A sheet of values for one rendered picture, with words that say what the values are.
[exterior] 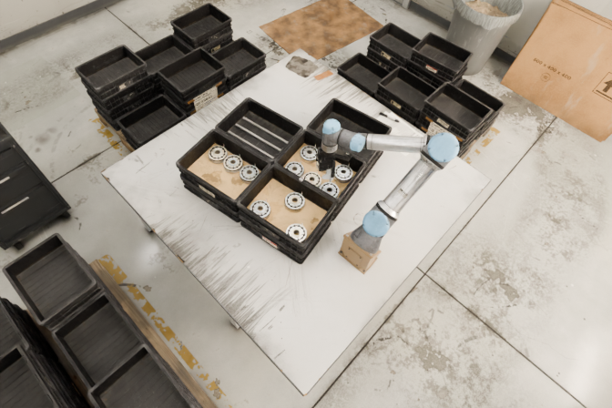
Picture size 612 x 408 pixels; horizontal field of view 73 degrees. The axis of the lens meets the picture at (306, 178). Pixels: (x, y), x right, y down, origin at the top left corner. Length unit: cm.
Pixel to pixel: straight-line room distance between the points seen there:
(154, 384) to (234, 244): 74
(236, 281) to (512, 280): 197
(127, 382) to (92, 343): 34
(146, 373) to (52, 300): 64
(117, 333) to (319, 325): 108
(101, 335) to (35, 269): 51
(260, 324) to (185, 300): 93
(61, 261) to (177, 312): 74
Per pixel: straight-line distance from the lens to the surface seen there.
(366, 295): 210
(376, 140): 191
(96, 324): 253
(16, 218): 311
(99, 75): 345
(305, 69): 295
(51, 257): 265
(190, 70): 331
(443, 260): 310
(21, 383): 248
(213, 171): 224
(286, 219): 207
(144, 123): 332
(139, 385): 227
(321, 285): 208
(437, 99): 329
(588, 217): 385
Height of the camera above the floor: 265
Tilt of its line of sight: 56 degrees down
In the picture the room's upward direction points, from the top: 6 degrees clockwise
